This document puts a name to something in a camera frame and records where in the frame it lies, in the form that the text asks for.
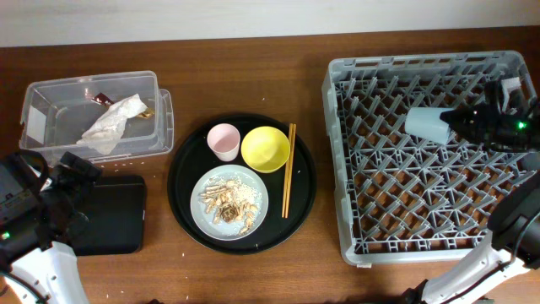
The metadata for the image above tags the gold snack wrapper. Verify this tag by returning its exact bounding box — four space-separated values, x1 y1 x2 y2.
91 93 155 119

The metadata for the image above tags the white napkin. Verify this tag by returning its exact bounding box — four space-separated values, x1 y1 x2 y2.
77 94 148 155

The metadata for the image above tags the grey dishwasher rack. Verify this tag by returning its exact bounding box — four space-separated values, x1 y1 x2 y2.
321 51 539 267

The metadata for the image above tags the peanut shells and rice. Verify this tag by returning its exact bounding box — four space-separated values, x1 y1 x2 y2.
198 177 262 236

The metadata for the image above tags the wooden chopstick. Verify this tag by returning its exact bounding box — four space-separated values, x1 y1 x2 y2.
281 123 294 218
285 123 296 219

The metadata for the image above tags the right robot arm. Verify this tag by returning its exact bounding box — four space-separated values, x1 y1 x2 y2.
399 78 539 303

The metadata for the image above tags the pink plastic cup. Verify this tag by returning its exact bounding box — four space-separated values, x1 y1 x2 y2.
207 123 241 162

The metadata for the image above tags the blue plastic cup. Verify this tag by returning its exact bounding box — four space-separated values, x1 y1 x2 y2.
404 107 451 145

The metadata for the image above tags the grey plate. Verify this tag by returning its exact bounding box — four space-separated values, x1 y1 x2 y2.
190 165 269 242

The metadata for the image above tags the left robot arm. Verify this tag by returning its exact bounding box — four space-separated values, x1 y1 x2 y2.
1 149 102 303

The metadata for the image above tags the black rectangular tray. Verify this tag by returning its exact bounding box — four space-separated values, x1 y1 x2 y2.
71 175 147 256

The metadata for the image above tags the clear plastic waste bin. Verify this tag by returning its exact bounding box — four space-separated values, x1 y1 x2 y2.
19 71 174 166

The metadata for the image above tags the yellow plastic bowl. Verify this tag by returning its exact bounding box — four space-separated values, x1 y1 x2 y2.
240 126 290 173

